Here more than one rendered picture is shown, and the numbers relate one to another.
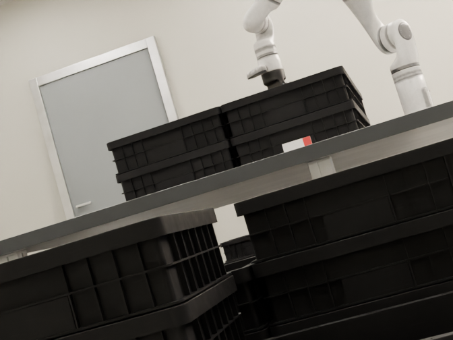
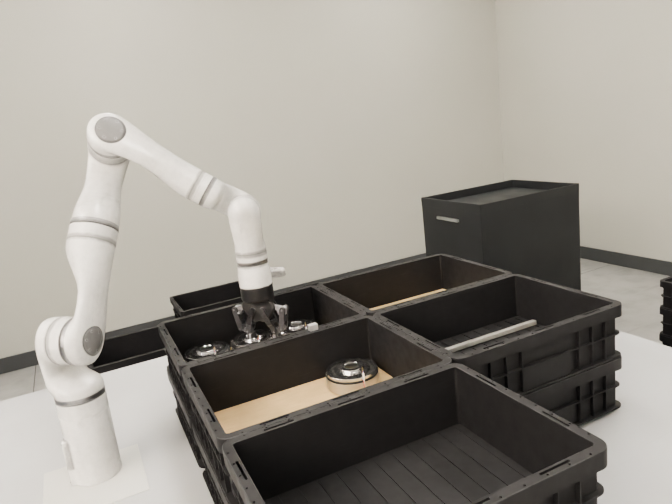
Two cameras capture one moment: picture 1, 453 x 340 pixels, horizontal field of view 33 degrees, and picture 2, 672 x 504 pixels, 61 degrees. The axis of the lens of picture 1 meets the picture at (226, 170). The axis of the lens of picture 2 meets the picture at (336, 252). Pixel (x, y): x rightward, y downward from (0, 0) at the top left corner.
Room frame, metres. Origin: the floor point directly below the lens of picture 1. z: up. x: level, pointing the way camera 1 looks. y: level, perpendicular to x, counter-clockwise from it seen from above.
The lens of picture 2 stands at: (3.55, -0.82, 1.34)
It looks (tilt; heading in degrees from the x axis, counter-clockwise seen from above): 13 degrees down; 143
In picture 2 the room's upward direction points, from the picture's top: 7 degrees counter-clockwise
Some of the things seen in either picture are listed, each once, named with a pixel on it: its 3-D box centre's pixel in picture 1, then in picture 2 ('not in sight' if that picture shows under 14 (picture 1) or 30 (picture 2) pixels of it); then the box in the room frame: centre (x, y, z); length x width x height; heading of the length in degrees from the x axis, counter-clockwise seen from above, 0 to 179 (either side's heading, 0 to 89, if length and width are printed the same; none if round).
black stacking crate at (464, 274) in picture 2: (179, 146); (413, 302); (2.57, 0.13, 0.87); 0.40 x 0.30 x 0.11; 77
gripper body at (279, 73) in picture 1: (276, 84); (258, 301); (2.44, -0.23, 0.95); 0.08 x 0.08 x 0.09
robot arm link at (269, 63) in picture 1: (265, 64); (257, 269); (2.43, -0.21, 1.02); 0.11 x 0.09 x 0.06; 122
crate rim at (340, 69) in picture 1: (288, 94); (258, 323); (2.48, -0.26, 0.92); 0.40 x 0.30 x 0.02; 77
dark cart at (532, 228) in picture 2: not in sight; (501, 278); (1.84, 1.47, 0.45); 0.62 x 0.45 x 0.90; 78
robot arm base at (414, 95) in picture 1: (414, 96); (89, 434); (2.41, -0.63, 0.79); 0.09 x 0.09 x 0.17; 66
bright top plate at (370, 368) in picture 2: not in sight; (351, 369); (2.73, -0.21, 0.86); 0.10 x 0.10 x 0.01
